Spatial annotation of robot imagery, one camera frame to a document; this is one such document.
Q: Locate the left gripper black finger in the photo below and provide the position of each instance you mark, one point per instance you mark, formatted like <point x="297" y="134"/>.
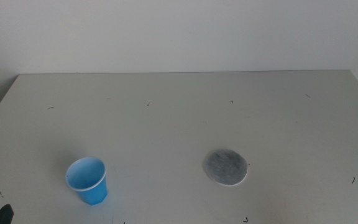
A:
<point x="3" y="216"/>

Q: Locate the blue plastic cup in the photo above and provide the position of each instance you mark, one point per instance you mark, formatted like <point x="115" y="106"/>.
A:
<point x="89" y="186"/>

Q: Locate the round grey felt cup mat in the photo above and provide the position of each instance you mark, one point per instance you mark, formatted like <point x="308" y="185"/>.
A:
<point x="226" y="167"/>

